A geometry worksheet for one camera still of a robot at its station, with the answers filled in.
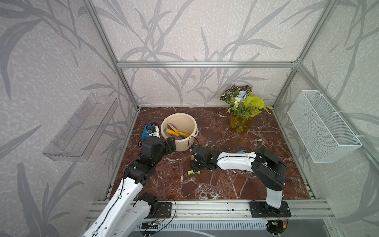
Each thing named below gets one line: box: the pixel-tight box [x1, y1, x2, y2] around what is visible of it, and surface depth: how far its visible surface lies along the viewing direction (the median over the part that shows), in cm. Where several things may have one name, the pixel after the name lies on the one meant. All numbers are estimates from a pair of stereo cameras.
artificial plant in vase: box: [219, 84, 274, 134], surface depth 96 cm
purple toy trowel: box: [166, 122, 180, 138], surface depth 92 cm
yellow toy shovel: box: [164, 128, 191, 138], surface depth 93 cm
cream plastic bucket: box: [177, 112, 199, 152], surface depth 93 cm
